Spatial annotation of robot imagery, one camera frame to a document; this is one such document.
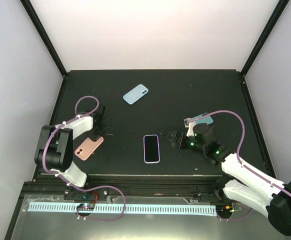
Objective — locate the small circuit board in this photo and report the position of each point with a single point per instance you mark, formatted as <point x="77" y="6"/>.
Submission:
<point x="228" y="209"/>
<point x="85" y="207"/>

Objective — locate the right black frame post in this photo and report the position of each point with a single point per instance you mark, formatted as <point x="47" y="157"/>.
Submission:
<point x="268" y="28"/>

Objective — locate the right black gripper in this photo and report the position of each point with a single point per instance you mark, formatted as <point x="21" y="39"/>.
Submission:
<point x="181" y="136"/>

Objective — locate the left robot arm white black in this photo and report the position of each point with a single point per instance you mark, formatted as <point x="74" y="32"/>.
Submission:
<point x="58" y="144"/>

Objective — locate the left black frame post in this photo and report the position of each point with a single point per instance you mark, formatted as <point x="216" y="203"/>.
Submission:
<point x="32" y="14"/>

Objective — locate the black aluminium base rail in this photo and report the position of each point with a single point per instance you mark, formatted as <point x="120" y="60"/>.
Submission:
<point x="200" y="188"/>

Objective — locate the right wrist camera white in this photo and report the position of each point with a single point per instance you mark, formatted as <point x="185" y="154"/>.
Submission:
<point x="189" y="124"/>

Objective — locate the teal phone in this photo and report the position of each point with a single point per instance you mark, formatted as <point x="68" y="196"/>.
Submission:
<point x="201" y="119"/>

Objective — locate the lilac phone case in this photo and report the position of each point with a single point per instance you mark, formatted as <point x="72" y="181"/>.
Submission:
<point x="144" y="150"/>

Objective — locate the light blue phone case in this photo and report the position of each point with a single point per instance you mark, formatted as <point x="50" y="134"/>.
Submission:
<point x="135" y="94"/>

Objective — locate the black frame post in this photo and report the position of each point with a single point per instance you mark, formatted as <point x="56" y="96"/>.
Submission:
<point x="32" y="14"/>
<point x="268" y="28"/>

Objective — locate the right small circuit board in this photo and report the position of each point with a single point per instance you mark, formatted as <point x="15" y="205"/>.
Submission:
<point x="228" y="209"/>

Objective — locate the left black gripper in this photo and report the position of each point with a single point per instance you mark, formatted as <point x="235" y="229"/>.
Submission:
<point x="105" y="127"/>

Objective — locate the left small circuit board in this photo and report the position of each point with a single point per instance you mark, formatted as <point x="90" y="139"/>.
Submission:
<point x="85" y="207"/>

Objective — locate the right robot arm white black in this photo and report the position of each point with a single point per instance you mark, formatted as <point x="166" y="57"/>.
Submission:
<point x="241" y="182"/>

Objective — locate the black phone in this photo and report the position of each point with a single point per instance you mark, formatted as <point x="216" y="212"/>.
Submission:
<point x="151" y="148"/>

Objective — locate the pink phone case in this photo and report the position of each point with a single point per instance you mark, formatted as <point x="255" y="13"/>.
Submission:
<point x="88" y="147"/>

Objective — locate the light blue slotted cable duct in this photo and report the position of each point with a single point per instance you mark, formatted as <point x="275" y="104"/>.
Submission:
<point x="141" y="209"/>

